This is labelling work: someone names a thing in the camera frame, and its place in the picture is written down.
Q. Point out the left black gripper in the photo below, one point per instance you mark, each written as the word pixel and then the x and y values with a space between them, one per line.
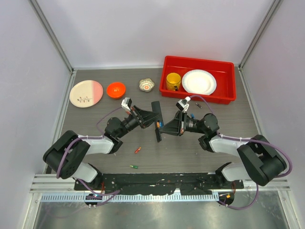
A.
pixel 145 117

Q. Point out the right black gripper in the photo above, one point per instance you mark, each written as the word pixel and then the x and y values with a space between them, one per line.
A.
pixel 177 126

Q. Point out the black remote control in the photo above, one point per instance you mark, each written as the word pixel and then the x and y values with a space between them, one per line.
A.
pixel 157 109

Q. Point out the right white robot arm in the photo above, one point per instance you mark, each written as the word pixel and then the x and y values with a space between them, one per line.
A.
pixel 260 161

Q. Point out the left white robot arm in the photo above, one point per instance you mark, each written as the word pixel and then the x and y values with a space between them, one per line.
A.
pixel 66 155

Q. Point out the small floral bowl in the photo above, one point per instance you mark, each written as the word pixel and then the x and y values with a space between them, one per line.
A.
pixel 146 85

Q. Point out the orange bowl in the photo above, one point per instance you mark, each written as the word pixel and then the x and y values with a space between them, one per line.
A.
pixel 116 90

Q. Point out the yellow mug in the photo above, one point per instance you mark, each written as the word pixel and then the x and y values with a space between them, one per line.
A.
pixel 173 81

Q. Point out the white paper plate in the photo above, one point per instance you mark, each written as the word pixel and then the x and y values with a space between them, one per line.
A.
pixel 199 82

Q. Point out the red plastic bin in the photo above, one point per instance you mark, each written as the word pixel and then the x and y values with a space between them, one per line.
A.
pixel 223 72

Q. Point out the pink and cream plate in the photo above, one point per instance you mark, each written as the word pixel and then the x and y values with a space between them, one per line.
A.
pixel 86 93

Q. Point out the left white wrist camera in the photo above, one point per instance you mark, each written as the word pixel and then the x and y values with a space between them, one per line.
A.
pixel 127 105

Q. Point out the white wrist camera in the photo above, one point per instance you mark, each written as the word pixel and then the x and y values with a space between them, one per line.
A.
pixel 183 104
pixel 127 105

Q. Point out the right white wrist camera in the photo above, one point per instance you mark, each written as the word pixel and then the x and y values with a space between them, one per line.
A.
pixel 183 104

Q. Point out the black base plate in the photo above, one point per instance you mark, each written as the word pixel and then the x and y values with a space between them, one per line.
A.
pixel 160 184

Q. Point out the white slotted cable duct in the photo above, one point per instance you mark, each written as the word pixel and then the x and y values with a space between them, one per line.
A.
pixel 79 197

